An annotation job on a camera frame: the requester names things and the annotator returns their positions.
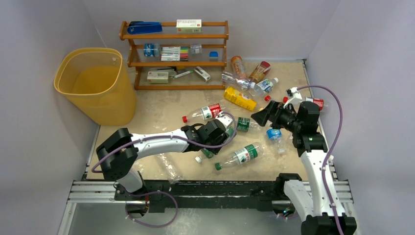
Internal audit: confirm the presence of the orange label bottle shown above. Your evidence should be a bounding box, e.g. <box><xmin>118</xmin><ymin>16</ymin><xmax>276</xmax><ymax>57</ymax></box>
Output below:
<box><xmin>231</xmin><ymin>56</ymin><xmax>248</xmax><ymax>79</ymax></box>

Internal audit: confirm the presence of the blue green label white-cap bottle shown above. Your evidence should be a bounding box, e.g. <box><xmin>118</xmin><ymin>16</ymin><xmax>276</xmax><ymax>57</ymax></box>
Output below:
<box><xmin>252</xmin><ymin>77</ymin><xmax>279</xmax><ymax>97</ymax></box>

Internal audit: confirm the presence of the wooden shelf rack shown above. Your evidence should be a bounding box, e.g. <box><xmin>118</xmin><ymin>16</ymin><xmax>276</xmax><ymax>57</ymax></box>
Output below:
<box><xmin>119</xmin><ymin>21</ymin><xmax>229</xmax><ymax>90</ymax></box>

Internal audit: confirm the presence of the white stapler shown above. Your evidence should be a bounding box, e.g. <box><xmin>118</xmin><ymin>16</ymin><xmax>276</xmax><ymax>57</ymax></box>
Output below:
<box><xmin>194</xmin><ymin>66</ymin><xmax>210</xmax><ymax>82</ymax></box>

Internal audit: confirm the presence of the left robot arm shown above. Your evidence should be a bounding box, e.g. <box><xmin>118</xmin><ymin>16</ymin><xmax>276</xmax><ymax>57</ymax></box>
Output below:
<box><xmin>91</xmin><ymin>114</ymin><xmax>235</xmax><ymax>200</ymax></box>

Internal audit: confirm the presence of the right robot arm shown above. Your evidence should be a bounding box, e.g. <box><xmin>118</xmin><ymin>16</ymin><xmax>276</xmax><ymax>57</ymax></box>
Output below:
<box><xmin>251</xmin><ymin>101</ymin><xmax>357</xmax><ymax>235</ymax></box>

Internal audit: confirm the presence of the white red box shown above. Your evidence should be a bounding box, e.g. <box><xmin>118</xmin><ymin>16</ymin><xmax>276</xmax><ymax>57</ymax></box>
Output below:
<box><xmin>176</xmin><ymin>19</ymin><xmax>202</xmax><ymax>34</ymax></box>

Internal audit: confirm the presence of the dark green label bottle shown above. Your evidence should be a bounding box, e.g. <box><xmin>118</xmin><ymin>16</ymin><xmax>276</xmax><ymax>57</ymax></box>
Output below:
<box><xmin>236</xmin><ymin>117</ymin><xmax>263</xmax><ymax>133</ymax></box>

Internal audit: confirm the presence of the marker pen set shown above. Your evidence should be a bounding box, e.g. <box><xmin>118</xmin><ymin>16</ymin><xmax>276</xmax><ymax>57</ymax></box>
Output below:
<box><xmin>160</xmin><ymin>46</ymin><xmax>189</xmax><ymax>61</ymax></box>

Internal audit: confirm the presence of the red gold label bottle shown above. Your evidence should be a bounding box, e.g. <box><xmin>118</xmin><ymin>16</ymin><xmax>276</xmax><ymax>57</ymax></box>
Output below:
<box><xmin>249</xmin><ymin>61</ymin><xmax>271</xmax><ymax>83</ymax></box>

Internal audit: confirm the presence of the blue label clear bottle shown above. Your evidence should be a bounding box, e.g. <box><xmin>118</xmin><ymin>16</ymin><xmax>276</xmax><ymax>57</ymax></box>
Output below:
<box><xmin>266</xmin><ymin>129</ymin><xmax>286</xmax><ymax>155</ymax></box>

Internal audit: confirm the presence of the blue tape dispenser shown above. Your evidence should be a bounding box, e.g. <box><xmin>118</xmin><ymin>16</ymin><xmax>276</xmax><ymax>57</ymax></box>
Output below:
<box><xmin>143</xmin><ymin>43</ymin><xmax>161</xmax><ymax>57</ymax></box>

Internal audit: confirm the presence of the yellow juice bottle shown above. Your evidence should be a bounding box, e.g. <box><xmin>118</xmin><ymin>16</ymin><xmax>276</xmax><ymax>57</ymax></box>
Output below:
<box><xmin>223</xmin><ymin>86</ymin><xmax>263</xmax><ymax>112</ymax></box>

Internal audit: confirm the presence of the blue stapler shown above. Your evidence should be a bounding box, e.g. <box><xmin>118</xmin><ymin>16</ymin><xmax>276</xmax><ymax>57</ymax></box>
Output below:
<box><xmin>127</xmin><ymin>21</ymin><xmax>162</xmax><ymax>35</ymax></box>

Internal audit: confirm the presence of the blue eraser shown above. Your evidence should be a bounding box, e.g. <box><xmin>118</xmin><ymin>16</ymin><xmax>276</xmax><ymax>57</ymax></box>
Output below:
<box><xmin>209</xmin><ymin>51</ymin><xmax>219</xmax><ymax>62</ymax></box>

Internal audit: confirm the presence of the clear bottle white logo cap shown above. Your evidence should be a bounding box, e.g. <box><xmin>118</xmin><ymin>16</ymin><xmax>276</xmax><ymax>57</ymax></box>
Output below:
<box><xmin>221</xmin><ymin>71</ymin><xmax>256</xmax><ymax>91</ymax></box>

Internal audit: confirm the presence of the yellow plastic bin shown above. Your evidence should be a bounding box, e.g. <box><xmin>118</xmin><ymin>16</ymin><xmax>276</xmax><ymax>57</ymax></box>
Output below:
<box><xmin>53</xmin><ymin>47</ymin><xmax>137</xmax><ymax>126</ymax></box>

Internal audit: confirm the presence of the red label bottle by wall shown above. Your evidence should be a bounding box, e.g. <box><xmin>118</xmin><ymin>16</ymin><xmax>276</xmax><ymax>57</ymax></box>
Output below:
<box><xmin>292</xmin><ymin>97</ymin><xmax>329</xmax><ymax>111</ymax></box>

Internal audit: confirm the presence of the green white label bottle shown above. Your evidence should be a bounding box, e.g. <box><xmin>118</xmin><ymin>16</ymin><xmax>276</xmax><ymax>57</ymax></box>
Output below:
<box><xmin>214</xmin><ymin>142</ymin><xmax>264</xmax><ymax>171</ymax></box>

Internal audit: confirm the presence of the red landscape label bottle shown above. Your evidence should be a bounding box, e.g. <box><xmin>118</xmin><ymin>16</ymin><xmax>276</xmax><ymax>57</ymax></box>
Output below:
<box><xmin>264</xmin><ymin>95</ymin><xmax>271</xmax><ymax>102</ymax></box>

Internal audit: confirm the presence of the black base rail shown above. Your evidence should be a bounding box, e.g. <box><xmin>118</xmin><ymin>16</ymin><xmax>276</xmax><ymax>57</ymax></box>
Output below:
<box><xmin>115</xmin><ymin>180</ymin><xmax>295</xmax><ymax>216</ymax></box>

